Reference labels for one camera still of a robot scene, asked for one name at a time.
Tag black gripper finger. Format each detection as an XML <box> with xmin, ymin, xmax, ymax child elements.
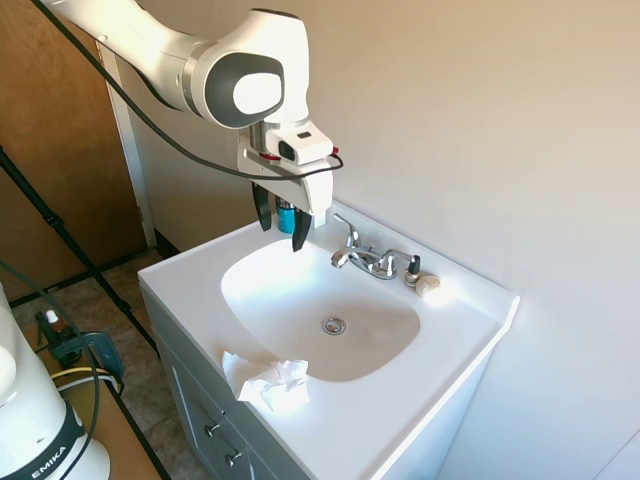
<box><xmin>251</xmin><ymin>183</ymin><xmax>274</xmax><ymax>233</ymax></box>
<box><xmin>290</xmin><ymin>208</ymin><xmax>313</xmax><ymax>253</ymax></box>

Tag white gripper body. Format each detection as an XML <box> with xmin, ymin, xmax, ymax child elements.
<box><xmin>236</xmin><ymin>137</ymin><xmax>334</xmax><ymax>228</ymax></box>

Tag white tissue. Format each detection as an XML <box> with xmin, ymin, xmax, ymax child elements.
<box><xmin>220</xmin><ymin>350</ymin><xmax>312</xmax><ymax>413</ymax></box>

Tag blue bottle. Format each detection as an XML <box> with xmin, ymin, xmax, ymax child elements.
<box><xmin>276</xmin><ymin>197</ymin><xmax>298</xmax><ymax>234</ymax></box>

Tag chrome sink faucet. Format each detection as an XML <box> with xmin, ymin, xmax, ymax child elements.
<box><xmin>329</xmin><ymin>213</ymin><xmax>401</xmax><ymax>281</ymax></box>

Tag round beige soap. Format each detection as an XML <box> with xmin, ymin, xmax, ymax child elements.
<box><xmin>415</xmin><ymin>274</ymin><xmax>444</xmax><ymax>300</ymax></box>

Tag white sink vanity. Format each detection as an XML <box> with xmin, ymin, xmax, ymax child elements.
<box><xmin>137</xmin><ymin>197</ymin><xmax>522</xmax><ymax>480</ymax></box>

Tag black tripod leg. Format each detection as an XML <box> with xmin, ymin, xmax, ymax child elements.
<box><xmin>0</xmin><ymin>144</ymin><xmax>162</xmax><ymax>359</ymax></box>

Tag grey vanity cabinet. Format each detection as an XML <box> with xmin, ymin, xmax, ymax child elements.
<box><xmin>139</xmin><ymin>282</ymin><xmax>494</xmax><ymax>480</ymax></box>

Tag teal table clamp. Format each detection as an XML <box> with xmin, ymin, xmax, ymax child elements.
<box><xmin>33</xmin><ymin>312</ymin><xmax>126</xmax><ymax>387</ymax></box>

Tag brown wooden door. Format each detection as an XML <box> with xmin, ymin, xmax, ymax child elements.
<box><xmin>0</xmin><ymin>0</ymin><xmax>149</xmax><ymax>303</ymax></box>

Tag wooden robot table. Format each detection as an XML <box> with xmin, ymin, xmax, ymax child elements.
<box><xmin>33</xmin><ymin>344</ymin><xmax>172</xmax><ymax>480</ymax></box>

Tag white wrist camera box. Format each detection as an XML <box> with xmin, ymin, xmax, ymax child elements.
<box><xmin>264</xmin><ymin>121</ymin><xmax>334</xmax><ymax>164</ymax></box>

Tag white door frame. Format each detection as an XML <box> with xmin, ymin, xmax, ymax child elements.
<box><xmin>95</xmin><ymin>42</ymin><xmax>159</xmax><ymax>250</ymax></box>

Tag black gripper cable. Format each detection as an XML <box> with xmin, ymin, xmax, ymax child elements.
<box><xmin>30</xmin><ymin>0</ymin><xmax>346</xmax><ymax>180</ymax></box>

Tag yellow cable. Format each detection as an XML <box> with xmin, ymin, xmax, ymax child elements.
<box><xmin>51</xmin><ymin>366</ymin><xmax>125</xmax><ymax>397</ymax></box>

